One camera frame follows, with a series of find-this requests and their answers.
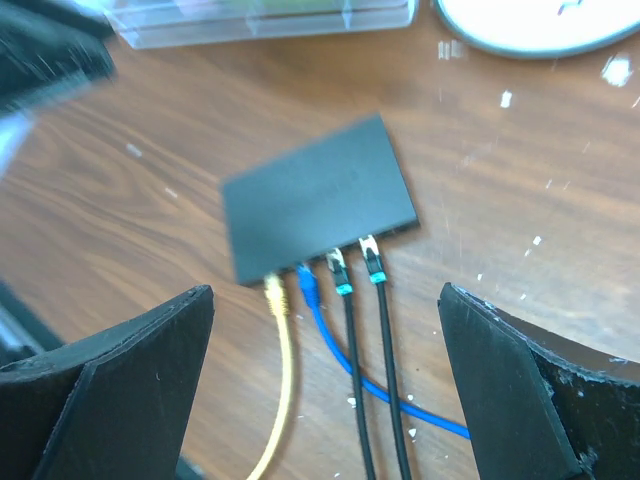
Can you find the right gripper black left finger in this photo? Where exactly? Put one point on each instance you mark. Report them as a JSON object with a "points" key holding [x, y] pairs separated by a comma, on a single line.
{"points": [[113, 405]]}

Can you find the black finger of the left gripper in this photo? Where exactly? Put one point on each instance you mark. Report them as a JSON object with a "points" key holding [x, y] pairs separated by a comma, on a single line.
{"points": [[50, 51]]}

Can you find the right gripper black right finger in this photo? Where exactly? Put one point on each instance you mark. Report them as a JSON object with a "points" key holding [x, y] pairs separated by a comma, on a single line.
{"points": [[538, 405]]}

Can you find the black network switch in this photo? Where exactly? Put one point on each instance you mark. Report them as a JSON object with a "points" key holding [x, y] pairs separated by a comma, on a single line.
{"points": [[324, 195]]}

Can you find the white round printed plate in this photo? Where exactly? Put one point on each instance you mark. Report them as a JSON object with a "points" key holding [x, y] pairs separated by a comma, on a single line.
{"points": [[540, 29]]}

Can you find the white wire dish rack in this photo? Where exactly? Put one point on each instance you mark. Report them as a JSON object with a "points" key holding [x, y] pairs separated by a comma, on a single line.
{"points": [[163, 24]]}

